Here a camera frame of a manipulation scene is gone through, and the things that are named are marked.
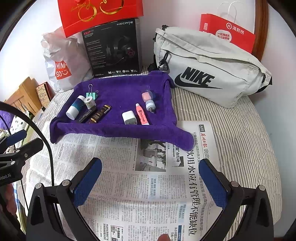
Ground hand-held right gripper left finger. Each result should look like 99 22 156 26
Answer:
26 157 103 241

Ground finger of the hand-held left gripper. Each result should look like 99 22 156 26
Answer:
0 138 44 163
0 129 27 149

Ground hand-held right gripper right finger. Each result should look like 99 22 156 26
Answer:
198 158 275 241

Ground blue and white bottle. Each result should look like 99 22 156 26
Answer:
66 95 85 120

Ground long black box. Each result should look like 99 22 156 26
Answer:
77 106 98 123

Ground black and gold small box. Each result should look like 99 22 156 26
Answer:
89 104 112 124

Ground white tape roll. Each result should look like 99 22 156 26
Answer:
84 96 95 109

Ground white charger plug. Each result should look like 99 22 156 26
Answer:
122 111 135 126

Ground green binder clip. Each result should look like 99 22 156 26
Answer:
85 84 99 100

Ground pink tube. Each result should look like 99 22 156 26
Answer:
135 103 150 126

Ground small white and blue cap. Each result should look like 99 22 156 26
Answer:
145 100 157 114

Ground white dotted cloth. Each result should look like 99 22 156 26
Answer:
10 110 31 135

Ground purple plush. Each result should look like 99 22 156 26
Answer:
0 110 12 130

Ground newspaper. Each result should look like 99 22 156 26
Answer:
24 120 223 241

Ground light wooden furniture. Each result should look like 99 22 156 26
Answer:
5 76 43 116

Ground patterned brown box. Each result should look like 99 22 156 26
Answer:
36 81 56 108

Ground striped bed sheet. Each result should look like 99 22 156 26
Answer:
11 65 283 241

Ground purple towel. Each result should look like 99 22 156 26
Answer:
49 70 195 151

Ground white plastic bag red label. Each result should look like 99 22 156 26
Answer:
41 25 94 93

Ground grey waist bag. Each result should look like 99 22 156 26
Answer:
147 26 273 109

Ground black headphone box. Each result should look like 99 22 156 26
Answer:
81 18 142 76

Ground red gift bag gold print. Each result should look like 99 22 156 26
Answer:
57 0 144 38

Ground brown wooden headboard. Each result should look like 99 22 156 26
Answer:
253 0 269 62

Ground thin black cable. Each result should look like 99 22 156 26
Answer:
0 115 12 138

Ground thick black cable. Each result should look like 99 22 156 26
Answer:
0 100 56 186

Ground red paper bag white handles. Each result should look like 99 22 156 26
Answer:
199 1 256 55

